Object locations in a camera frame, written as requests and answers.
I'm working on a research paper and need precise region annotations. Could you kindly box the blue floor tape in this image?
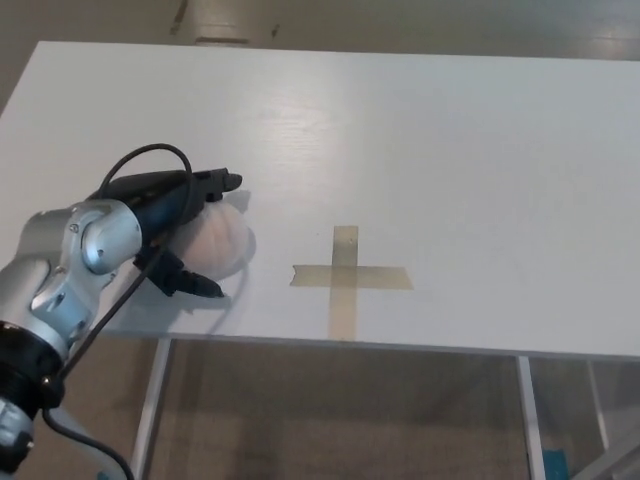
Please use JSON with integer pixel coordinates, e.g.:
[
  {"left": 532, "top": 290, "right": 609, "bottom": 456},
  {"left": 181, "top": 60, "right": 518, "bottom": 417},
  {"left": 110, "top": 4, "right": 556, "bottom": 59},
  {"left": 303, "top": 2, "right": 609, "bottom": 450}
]
[{"left": 542, "top": 449, "right": 569, "bottom": 480}]

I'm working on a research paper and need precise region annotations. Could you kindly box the pink dumpling toy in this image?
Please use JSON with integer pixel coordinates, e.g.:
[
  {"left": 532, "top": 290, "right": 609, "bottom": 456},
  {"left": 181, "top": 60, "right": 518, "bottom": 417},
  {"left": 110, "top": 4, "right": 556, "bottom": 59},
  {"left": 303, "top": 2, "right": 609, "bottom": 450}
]
[{"left": 177, "top": 202, "right": 257, "bottom": 281}]

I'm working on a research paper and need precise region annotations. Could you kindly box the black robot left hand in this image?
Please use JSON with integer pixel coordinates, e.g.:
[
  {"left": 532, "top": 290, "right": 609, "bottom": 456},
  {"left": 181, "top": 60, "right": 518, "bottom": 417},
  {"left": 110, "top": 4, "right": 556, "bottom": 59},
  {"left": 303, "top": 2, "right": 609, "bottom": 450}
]
[{"left": 99, "top": 168, "right": 245, "bottom": 300}]

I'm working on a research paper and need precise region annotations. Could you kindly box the white table leg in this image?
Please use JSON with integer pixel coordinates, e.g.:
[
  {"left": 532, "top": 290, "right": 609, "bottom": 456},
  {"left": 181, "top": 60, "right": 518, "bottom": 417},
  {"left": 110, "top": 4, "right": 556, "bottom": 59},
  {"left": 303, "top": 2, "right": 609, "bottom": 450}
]
[
  {"left": 587, "top": 360, "right": 614, "bottom": 451},
  {"left": 130, "top": 338, "right": 174, "bottom": 480},
  {"left": 517, "top": 355, "right": 546, "bottom": 480}
]

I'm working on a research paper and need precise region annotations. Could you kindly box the light blue metal frame bar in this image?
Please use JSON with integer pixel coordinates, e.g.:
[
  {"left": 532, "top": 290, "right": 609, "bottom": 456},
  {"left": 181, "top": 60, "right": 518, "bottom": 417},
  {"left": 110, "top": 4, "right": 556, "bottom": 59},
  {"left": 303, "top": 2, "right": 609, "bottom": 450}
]
[{"left": 564, "top": 424, "right": 640, "bottom": 480}]

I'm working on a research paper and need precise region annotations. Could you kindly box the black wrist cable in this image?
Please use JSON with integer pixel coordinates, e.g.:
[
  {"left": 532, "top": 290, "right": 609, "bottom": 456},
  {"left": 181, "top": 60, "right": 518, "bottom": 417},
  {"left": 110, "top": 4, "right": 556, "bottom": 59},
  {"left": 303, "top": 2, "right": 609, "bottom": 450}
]
[{"left": 42, "top": 143, "right": 197, "bottom": 480}]

